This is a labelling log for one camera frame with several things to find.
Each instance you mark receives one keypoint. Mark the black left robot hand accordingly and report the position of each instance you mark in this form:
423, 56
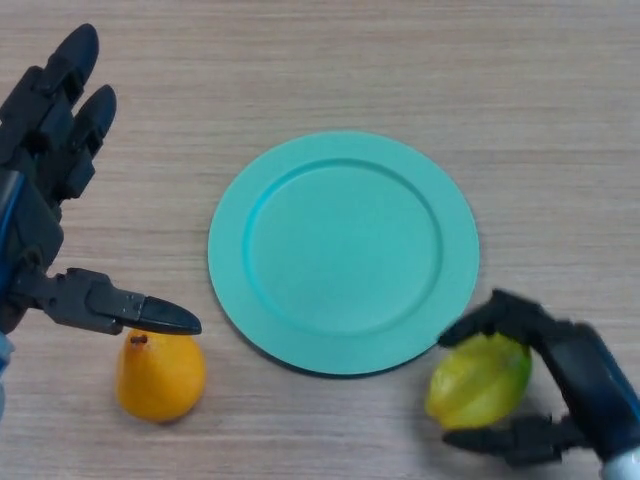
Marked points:
35, 230

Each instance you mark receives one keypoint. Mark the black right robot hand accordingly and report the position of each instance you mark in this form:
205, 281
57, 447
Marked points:
595, 380

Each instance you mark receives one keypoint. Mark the yellow green starfruit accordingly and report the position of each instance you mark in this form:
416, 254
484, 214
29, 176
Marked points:
475, 390

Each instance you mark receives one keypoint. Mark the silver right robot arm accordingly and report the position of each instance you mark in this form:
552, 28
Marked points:
622, 467

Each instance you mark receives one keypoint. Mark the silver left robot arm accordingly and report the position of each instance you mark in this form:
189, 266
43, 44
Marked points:
3, 380

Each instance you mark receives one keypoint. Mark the teal round plate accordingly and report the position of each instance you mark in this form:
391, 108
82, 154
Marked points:
345, 255

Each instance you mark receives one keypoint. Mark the orange yellow pear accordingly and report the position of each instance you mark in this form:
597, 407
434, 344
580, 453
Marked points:
160, 385

